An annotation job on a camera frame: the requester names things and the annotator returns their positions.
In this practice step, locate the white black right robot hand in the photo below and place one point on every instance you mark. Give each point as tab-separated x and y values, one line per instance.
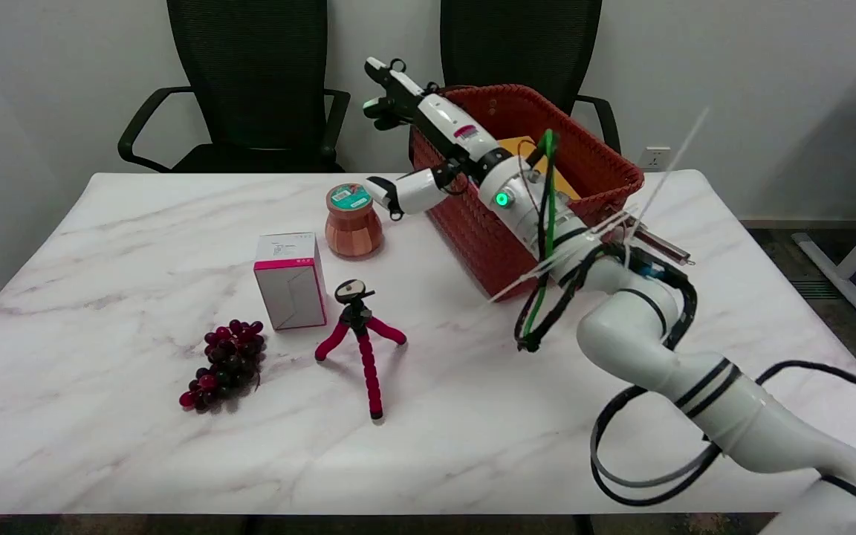
454	126

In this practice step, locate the red black flexible tripod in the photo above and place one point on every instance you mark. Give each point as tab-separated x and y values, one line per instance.
367	364

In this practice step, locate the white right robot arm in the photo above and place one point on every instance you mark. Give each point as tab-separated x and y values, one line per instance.
632	334

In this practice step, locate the black mesh office chair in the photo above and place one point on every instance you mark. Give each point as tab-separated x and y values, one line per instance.
524	41
250	67

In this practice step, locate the red woven basket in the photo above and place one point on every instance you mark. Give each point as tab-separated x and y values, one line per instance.
472	238

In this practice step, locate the yellow rectangular box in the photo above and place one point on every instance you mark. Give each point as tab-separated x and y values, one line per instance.
564	185

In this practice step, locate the brown jar teal lid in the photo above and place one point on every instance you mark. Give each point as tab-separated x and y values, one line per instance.
354	227

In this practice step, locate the short white zip tie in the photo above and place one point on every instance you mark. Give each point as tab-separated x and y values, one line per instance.
554	264

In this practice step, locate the long white zip tie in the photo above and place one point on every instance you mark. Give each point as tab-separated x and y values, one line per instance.
669	171

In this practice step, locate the white pink carton box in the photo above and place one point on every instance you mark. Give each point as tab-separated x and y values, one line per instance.
290	286

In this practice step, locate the dark red grape bunch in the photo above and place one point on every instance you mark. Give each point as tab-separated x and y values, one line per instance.
227	364

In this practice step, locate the white wall socket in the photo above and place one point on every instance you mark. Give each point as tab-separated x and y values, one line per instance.
655	158

